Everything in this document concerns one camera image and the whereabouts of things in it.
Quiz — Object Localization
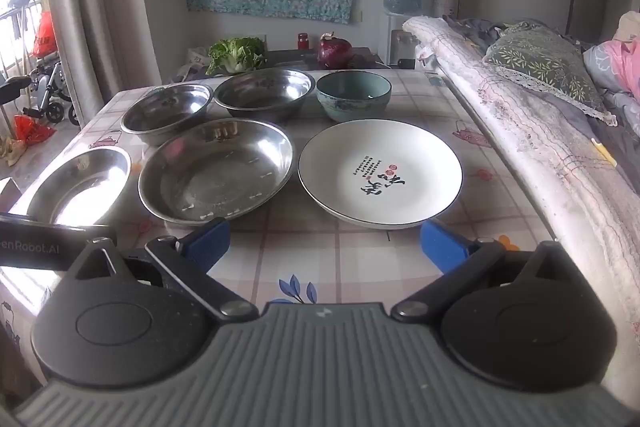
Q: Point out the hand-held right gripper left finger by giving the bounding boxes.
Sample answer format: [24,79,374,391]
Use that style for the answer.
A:
[65,218,260,322]

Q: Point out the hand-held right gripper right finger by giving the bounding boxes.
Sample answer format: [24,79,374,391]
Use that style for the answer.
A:
[391,220,582,324]

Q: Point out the wide stainless steel plate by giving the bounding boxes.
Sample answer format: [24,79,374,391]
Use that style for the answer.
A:
[137,119,295,225]

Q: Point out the deep stainless steel plate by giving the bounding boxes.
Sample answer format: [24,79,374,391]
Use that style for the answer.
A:
[25,146,132,228]

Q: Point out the white printed ceramic plate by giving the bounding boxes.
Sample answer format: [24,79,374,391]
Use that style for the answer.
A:
[298,119,463,229]

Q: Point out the small stainless steel bowl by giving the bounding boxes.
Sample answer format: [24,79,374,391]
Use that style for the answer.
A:
[120,83,215,148]

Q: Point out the large stainless steel bowl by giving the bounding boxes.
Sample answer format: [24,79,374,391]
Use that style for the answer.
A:
[214,68,316,124]

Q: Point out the teal ceramic bowl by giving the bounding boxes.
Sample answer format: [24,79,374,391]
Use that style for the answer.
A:
[316,71,392,122]

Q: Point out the crumpled red plastic bag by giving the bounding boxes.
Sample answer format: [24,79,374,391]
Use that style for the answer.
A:
[14,114,57,148]

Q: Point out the plaid printed tablecloth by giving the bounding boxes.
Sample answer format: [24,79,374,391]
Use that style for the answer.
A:
[0,68,556,358]

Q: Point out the white quilted bed pad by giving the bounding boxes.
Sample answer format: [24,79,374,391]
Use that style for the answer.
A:
[402,16,640,348]

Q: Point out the wheelchair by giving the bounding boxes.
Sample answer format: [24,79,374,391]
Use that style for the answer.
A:
[0,57,81,125]

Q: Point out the yellow plastic stick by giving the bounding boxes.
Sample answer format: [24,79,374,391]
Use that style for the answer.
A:
[590,138,618,168]

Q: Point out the napa cabbage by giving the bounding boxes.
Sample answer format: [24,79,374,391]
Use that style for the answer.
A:
[206,37,266,75]

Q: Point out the white water dispenser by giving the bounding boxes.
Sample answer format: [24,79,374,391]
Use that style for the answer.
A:
[387,11,426,70]

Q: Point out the hanging red plastic bag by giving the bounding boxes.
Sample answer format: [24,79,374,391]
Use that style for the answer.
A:
[32,11,56,58]

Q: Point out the grey leaf-print pillow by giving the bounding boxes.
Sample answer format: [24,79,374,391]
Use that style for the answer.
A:
[482,22,618,125]

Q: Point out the grey blanket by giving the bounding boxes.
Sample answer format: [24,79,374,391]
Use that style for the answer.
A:
[444,17,508,54]

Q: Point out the red onion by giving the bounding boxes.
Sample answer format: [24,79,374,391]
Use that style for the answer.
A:
[317,34,353,69]

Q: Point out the beige curtain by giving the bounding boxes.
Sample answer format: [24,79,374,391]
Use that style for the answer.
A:
[44,0,161,128]

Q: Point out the pink floral bedding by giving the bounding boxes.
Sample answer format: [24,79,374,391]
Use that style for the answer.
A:
[582,12,640,108]

